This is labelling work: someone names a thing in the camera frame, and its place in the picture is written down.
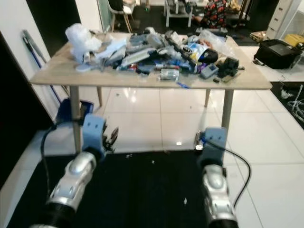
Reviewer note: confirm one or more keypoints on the clear plastic jar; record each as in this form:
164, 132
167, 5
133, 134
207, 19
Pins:
169, 74

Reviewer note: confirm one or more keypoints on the small grey device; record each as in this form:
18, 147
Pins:
209, 71

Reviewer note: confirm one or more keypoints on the white low table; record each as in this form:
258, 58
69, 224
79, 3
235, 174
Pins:
289, 75

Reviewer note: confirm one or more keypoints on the light wooden table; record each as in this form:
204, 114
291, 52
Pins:
59, 76

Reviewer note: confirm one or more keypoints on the blue pen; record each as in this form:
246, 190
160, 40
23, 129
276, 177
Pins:
183, 85

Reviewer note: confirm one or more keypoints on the clear plastic bag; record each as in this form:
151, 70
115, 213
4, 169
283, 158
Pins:
217, 40

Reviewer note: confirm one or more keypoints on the blue dustpan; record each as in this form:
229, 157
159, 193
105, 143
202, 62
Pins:
66, 111

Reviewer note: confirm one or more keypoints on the black round object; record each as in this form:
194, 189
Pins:
209, 56

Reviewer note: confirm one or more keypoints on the white plastic bag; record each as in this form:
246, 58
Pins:
80, 38

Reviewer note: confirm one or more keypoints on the black boxy device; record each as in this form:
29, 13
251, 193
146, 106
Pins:
229, 68

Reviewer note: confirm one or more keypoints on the long black strip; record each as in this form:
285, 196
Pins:
180, 47

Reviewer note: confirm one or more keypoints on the white crumpled paper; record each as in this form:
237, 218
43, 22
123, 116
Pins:
113, 47

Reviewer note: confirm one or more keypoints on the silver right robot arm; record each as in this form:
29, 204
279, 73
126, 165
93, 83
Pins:
216, 190

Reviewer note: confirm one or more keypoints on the flat grey box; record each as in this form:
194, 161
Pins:
137, 56

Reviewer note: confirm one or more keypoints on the black carry bag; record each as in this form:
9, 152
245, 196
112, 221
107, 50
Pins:
278, 53

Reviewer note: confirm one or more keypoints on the white framed table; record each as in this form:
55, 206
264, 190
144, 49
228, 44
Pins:
178, 9

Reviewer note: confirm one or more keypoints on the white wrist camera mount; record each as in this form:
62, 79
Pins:
94, 130
213, 142

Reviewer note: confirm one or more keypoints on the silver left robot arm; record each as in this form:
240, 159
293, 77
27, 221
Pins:
76, 180

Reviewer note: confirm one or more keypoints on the black floor mat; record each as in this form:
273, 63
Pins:
147, 190

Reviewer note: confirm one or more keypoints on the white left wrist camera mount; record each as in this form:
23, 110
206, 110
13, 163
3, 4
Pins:
94, 130

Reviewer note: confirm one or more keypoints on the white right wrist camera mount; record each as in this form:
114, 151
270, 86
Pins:
213, 142

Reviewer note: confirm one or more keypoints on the chair with black backrest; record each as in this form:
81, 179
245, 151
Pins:
116, 5

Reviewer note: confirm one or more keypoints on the white drawer cabinet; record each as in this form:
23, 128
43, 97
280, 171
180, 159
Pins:
285, 16

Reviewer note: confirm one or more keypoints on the white round lid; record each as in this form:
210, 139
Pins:
83, 68

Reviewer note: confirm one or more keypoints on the yellow box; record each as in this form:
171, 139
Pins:
294, 40

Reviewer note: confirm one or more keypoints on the person in patterned shirt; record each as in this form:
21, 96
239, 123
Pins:
214, 13

